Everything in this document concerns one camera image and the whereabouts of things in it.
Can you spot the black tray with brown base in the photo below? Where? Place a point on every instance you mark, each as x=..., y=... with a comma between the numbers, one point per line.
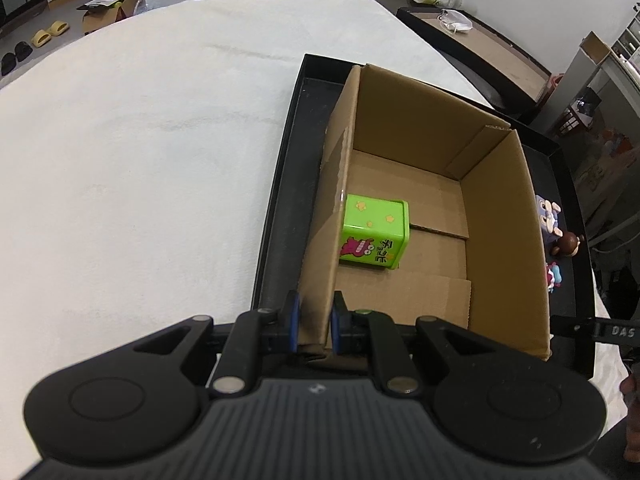
x=480, y=55

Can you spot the black shallow tray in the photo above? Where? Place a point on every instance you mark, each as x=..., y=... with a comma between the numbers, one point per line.
x=285, y=200

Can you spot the brown cardboard box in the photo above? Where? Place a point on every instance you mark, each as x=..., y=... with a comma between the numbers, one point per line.
x=500, y=240

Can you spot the white face mask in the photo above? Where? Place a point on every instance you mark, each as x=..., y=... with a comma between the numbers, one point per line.
x=456, y=21

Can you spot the green cartoon tin box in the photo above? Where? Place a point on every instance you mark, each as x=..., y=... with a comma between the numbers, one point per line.
x=372, y=230

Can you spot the blue bunny figure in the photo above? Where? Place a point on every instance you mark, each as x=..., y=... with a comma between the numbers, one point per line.
x=548, y=215

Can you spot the yellow slippers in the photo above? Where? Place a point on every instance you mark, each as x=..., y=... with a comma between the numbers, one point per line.
x=49, y=33

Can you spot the person's right hand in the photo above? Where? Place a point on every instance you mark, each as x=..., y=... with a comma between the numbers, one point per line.
x=632, y=385

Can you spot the black slippers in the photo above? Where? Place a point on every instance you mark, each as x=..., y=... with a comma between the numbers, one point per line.
x=15, y=57

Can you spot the brown monkey figure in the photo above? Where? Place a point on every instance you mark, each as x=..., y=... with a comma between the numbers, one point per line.
x=566, y=244

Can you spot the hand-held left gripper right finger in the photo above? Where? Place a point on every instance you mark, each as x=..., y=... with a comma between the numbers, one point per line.
x=337, y=324

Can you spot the open cardboard box on floor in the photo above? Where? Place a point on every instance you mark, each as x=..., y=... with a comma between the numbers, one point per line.
x=102, y=12

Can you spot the small pink blue figure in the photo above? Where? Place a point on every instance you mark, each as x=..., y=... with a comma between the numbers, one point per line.
x=553, y=276

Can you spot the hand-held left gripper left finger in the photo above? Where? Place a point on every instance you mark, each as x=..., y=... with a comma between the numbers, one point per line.
x=293, y=322

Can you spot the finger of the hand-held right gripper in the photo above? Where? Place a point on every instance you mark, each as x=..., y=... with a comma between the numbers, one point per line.
x=600, y=331

